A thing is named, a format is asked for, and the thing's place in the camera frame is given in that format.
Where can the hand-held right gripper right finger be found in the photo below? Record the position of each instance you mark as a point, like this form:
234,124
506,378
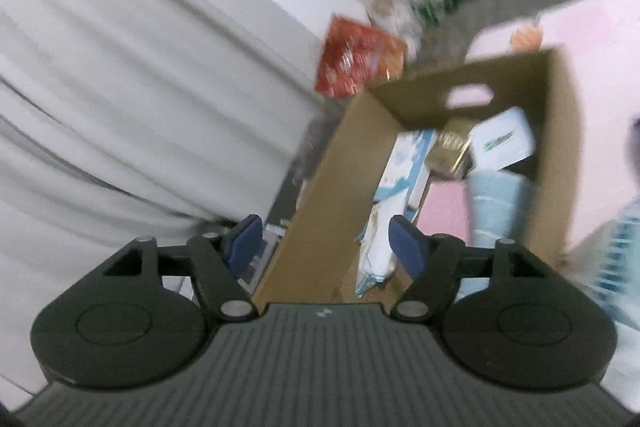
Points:
406,244

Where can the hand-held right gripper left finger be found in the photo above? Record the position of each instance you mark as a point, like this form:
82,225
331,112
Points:
246,244

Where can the cardboard box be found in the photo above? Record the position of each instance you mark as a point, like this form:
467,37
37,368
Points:
325,217

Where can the light blue towel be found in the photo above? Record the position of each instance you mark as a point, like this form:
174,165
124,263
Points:
495,207

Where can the white and blue packet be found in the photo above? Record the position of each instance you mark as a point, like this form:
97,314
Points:
400,177

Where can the gold packet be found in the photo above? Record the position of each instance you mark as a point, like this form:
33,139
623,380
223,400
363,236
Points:
450,147

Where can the white packet with green print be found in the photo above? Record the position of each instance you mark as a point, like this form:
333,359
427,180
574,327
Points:
502,139

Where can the red snack bag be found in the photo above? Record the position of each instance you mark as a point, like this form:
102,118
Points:
357,57

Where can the white pleated curtain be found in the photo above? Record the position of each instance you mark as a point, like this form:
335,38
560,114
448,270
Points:
125,82

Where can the blue striped white cloth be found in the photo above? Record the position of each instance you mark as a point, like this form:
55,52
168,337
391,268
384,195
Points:
620,257

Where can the green bottles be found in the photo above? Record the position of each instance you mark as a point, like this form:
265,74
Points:
427,9

